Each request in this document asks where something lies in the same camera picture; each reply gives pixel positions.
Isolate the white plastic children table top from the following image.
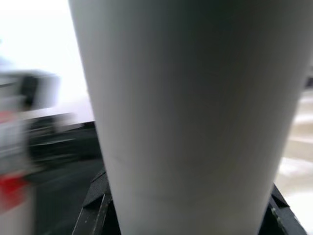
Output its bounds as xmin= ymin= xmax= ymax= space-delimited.
xmin=276 ymin=93 xmax=313 ymax=204

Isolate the white plastic table leg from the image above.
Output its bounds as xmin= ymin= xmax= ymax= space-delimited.
xmin=67 ymin=0 xmax=313 ymax=235

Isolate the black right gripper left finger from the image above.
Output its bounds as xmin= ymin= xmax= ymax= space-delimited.
xmin=72 ymin=169 xmax=120 ymax=235

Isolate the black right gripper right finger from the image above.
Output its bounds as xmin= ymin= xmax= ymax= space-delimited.
xmin=258 ymin=184 xmax=306 ymax=235

